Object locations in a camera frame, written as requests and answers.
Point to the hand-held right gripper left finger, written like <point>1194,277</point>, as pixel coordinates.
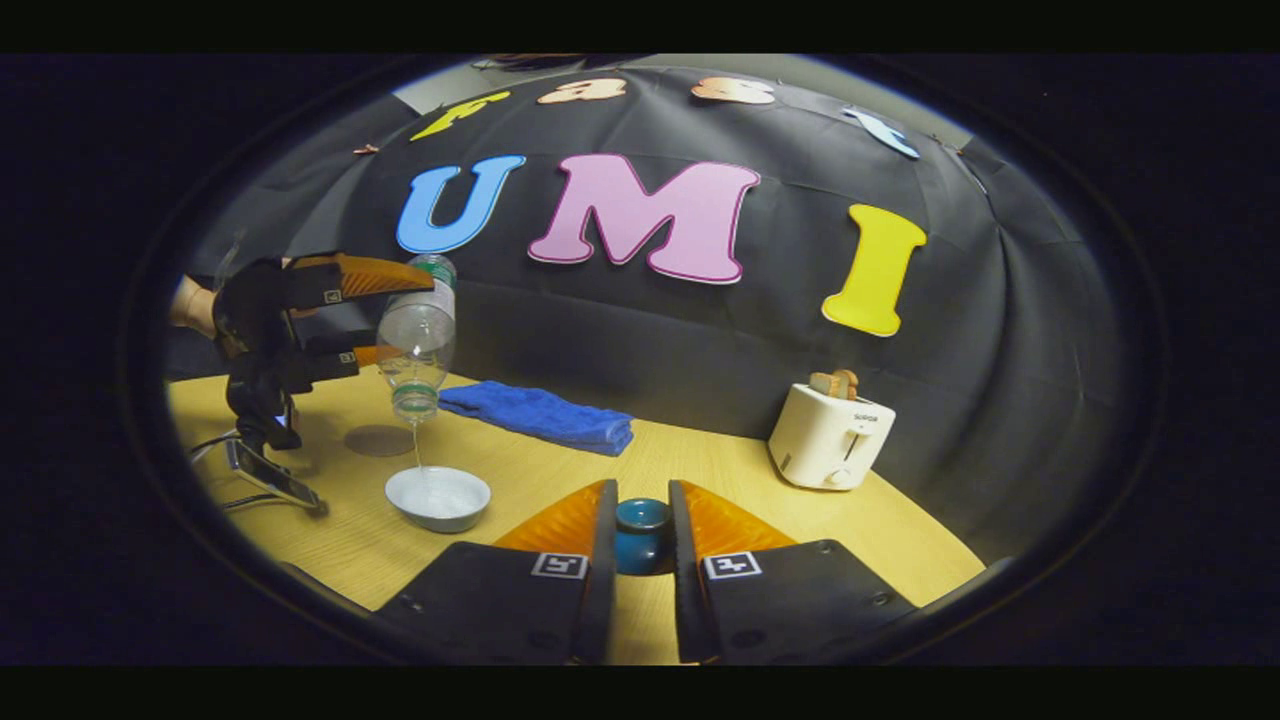
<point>603,560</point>

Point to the round brown coaster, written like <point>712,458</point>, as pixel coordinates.
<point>375,441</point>

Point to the blue folded towel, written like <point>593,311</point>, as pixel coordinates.
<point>545,415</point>

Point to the blue teacup lid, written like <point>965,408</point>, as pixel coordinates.
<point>642,540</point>

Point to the black backdrop cloth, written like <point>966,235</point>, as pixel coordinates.
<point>700,340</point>

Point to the clear plastic water bottle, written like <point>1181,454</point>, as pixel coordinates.
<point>415,330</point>

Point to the white teacup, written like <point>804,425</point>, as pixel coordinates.
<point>440,495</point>

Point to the toast slices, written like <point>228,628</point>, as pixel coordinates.
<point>833,384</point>

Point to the white toaster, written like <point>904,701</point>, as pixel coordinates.
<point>820,440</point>

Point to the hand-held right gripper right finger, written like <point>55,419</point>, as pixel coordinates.
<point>684,570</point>

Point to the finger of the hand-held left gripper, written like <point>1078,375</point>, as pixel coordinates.
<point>320,285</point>
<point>325,362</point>

